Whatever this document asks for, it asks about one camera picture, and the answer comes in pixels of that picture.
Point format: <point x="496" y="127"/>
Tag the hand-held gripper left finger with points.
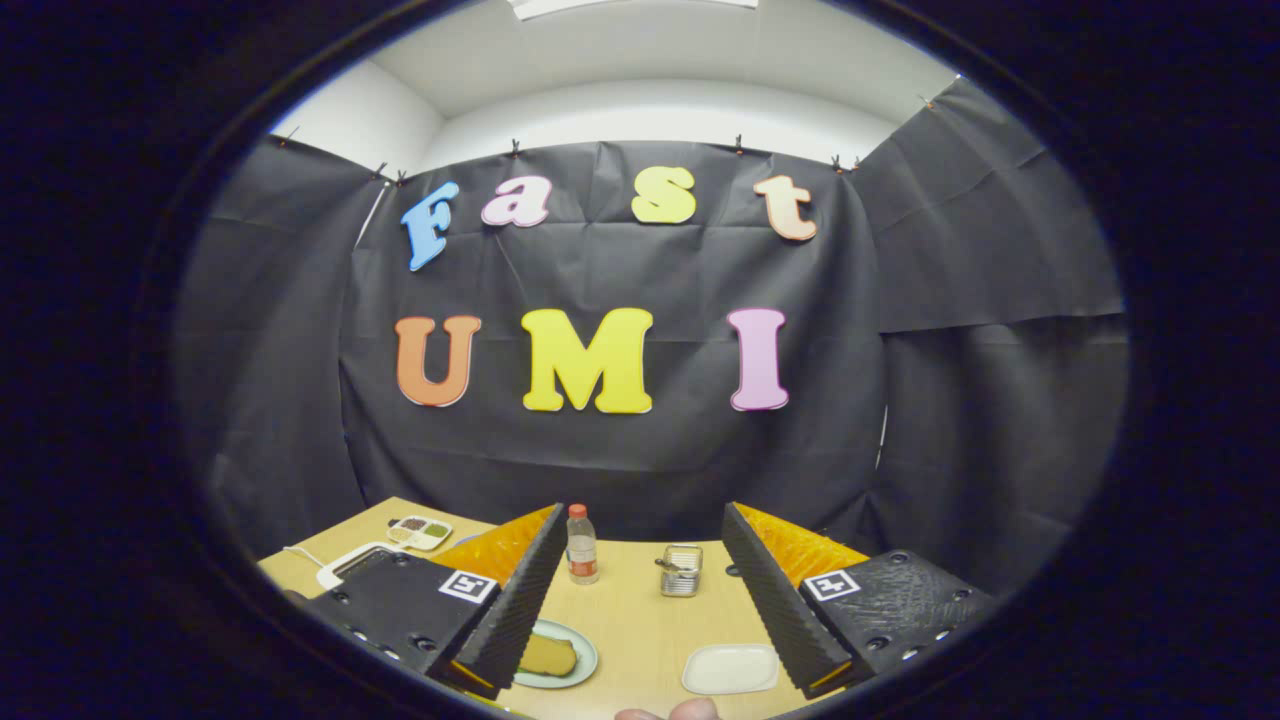
<point x="520" y="600"/>

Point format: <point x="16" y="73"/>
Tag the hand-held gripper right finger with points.
<point x="770" y="600"/>

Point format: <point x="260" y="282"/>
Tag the brown toast slice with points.
<point x="548" y="655"/>

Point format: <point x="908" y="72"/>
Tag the clear red-capped water bottle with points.
<point x="582" y="550"/>

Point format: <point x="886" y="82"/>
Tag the white rectangular plate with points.
<point x="730" y="670"/>

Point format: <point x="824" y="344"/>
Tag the pale green round plate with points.
<point x="586" y="655"/>

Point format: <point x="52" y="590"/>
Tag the white sectioned condiment tray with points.
<point x="420" y="533"/>

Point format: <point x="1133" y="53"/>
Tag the white toaster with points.
<point x="335" y="568"/>

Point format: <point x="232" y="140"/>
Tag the black backdrop cloth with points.
<point x="640" y="450"/>

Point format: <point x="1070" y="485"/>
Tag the ceiling light panel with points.
<point x="620" y="6"/>

